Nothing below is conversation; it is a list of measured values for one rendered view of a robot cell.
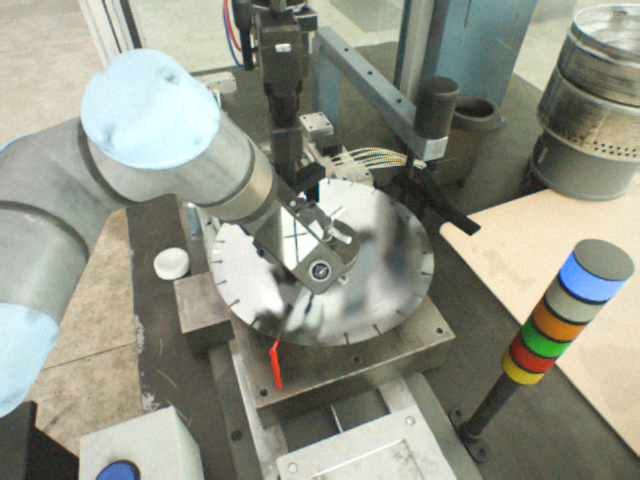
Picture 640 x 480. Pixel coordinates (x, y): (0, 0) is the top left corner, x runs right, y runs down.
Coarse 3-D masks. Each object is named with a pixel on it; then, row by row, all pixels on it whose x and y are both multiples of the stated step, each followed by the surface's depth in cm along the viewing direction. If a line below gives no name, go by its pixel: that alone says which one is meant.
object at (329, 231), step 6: (336, 210) 61; (342, 210) 61; (330, 216) 60; (336, 216) 60; (330, 222) 59; (330, 228) 58; (324, 234) 59; (330, 234) 59; (336, 234) 58; (342, 234) 58; (324, 240) 60; (342, 240) 57; (348, 240) 57
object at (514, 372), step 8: (504, 360) 47; (512, 360) 45; (504, 368) 47; (512, 368) 45; (520, 368) 44; (512, 376) 46; (520, 376) 45; (528, 376) 44; (536, 376) 44; (520, 384) 46; (528, 384) 46
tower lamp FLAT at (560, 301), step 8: (552, 280) 38; (552, 288) 37; (560, 288) 36; (544, 296) 38; (552, 296) 37; (560, 296) 36; (568, 296) 35; (552, 304) 37; (560, 304) 36; (568, 304) 36; (576, 304) 35; (584, 304) 35; (592, 304) 34; (600, 304) 34; (560, 312) 37; (568, 312) 36; (576, 312) 36; (584, 312) 35; (592, 312) 35; (568, 320) 37; (576, 320) 36; (584, 320) 36
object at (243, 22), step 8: (232, 0) 42; (240, 0) 42; (248, 0) 42; (232, 8) 43; (240, 8) 42; (248, 8) 43; (240, 16) 43; (248, 16) 43; (240, 24) 44; (248, 24) 44; (240, 32) 45; (248, 32) 45; (240, 40) 45; (248, 40) 45; (248, 48) 46; (248, 56) 46; (248, 64) 47
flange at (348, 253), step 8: (336, 224) 65; (344, 224) 65; (344, 232) 63; (352, 232) 63; (336, 240) 60; (352, 240) 62; (336, 248) 61; (344, 248) 61; (352, 248) 61; (344, 256) 60; (352, 256) 60; (344, 264) 59
